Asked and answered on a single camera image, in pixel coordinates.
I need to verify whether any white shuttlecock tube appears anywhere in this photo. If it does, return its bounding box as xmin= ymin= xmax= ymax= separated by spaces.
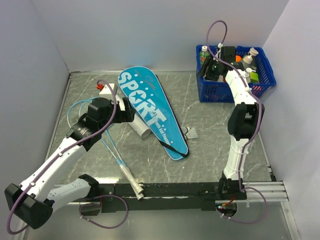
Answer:
xmin=118 ymin=95 xmax=151 ymax=139

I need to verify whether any white shuttlecock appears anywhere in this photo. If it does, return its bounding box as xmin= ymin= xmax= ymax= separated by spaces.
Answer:
xmin=184 ymin=129 xmax=199 ymax=140
xmin=181 ymin=127 xmax=197 ymax=135

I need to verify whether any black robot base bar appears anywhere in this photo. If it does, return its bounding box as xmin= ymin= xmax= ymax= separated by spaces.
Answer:
xmin=97 ymin=182 xmax=247 ymax=211

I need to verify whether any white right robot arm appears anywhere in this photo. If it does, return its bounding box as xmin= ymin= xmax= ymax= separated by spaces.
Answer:
xmin=197 ymin=44 xmax=265 ymax=199

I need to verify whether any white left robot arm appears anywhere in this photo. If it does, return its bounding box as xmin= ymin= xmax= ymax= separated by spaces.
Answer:
xmin=4 ymin=97 xmax=135 ymax=230

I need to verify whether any blue badminton racket upper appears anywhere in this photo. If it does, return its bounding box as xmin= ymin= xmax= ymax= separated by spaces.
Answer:
xmin=66 ymin=97 xmax=144 ymax=200

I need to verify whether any green drink bottle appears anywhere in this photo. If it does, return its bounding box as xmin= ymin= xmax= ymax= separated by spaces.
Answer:
xmin=199 ymin=45 xmax=210 ymax=67

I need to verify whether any blue plastic shopping basket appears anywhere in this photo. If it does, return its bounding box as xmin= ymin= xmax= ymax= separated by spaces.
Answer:
xmin=196 ymin=47 xmax=276 ymax=103

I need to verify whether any orange fruit back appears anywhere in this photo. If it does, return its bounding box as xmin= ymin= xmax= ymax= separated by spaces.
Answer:
xmin=235 ymin=55 xmax=242 ymax=62

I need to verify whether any blue sport racket bag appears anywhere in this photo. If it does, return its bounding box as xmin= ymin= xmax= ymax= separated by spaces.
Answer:
xmin=117 ymin=66 xmax=190 ymax=161

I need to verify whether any cream pump lotion bottle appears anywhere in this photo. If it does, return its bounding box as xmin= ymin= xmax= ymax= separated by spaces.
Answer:
xmin=244 ymin=67 xmax=252 ymax=83

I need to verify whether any grey pump bottle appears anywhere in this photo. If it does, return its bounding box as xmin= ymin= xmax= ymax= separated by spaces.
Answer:
xmin=241 ymin=47 xmax=259 ymax=70

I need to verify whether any green carton box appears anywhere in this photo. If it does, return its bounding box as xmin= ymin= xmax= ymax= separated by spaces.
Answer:
xmin=249 ymin=72 xmax=260 ymax=84

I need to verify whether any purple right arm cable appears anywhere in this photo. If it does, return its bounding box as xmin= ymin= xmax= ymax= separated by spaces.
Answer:
xmin=205 ymin=20 xmax=265 ymax=193

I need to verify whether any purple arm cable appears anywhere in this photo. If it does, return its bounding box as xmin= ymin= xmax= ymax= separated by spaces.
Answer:
xmin=6 ymin=79 xmax=118 ymax=235
xmin=205 ymin=20 xmax=265 ymax=193

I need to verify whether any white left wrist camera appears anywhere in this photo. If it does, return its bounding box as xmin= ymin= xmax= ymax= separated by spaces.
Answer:
xmin=96 ymin=83 xmax=119 ymax=100

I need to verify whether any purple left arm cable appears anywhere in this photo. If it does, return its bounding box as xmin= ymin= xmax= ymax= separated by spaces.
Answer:
xmin=6 ymin=79 xmax=118 ymax=235

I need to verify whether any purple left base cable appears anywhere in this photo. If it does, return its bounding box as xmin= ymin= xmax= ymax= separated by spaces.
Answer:
xmin=78 ymin=194 xmax=129 ymax=230

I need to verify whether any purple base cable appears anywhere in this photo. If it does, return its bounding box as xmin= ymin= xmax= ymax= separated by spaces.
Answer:
xmin=78 ymin=194 xmax=129 ymax=230
xmin=216 ymin=186 xmax=268 ymax=224

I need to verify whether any aluminium frame rail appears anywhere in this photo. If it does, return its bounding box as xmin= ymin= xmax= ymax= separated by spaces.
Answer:
xmin=23 ymin=181 xmax=290 ymax=206

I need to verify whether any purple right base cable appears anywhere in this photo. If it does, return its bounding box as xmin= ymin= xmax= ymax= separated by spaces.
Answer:
xmin=216 ymin=186 xmax=268 ymax=224

